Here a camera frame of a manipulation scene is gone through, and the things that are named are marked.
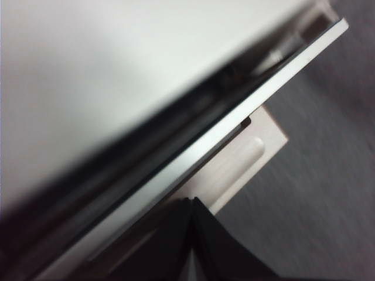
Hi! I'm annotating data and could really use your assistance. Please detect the cream Toshiba toaster oven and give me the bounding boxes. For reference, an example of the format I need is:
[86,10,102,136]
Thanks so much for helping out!
[0,0,344,281]

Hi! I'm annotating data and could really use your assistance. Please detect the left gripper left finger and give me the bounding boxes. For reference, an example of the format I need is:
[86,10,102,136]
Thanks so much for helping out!
[125,197,193,281]

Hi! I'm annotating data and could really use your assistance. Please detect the glass oven door with handle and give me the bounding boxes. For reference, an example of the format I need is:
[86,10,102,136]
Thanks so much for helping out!
[28,17,350,281]

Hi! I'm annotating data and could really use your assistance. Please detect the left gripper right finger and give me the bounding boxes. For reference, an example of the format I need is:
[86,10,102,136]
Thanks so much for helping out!
[193,197,279,281]

